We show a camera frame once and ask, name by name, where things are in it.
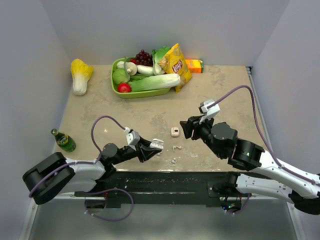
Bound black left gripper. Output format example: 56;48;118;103
111;135;161;165

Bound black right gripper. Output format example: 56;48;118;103
179;112;223;158

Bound white earbud charging case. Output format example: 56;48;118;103
149;138;164;150

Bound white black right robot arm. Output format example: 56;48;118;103
179;116;320;215

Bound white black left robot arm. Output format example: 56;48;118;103
22;138;164;205

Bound beige closed earbud case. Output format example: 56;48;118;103
170;127;180;138

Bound green plastic basket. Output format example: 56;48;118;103
110;58;171;99

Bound long green white cabbage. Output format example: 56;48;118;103
128;73;181;92

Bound orange juice carton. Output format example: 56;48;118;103
185;59;204;74

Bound red apple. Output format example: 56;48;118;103
117;82;132;93

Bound yellow Lays chip bag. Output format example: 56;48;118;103
156;43;192;93

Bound round green cabbage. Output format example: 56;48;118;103
112;68;130;85

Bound green glass bottle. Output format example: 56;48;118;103
50;128;77;153

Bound white radish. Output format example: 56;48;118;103
136;65;154;76

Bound beige mushroom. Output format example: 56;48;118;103
116;61;138;76

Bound green leafy lettuce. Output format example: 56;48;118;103
152;46;171;76

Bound dark red grapes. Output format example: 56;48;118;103
129;49;153;67

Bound yellow napa cabbage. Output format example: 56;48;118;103
70;58;94;96

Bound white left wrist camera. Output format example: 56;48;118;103
124;127;140;151

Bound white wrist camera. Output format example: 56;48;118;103
199;99;220;124
124;127;140;151

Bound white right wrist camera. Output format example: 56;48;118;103
199;99;220;124

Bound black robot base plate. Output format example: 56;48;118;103
75;171;248;208

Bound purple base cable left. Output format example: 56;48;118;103
84;187;135;222

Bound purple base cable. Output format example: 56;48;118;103
223;192;253;216
84;187;135;222

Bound aluminium frame rail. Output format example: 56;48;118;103
245;66;272;150

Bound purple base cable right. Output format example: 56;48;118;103
223;192;253;216

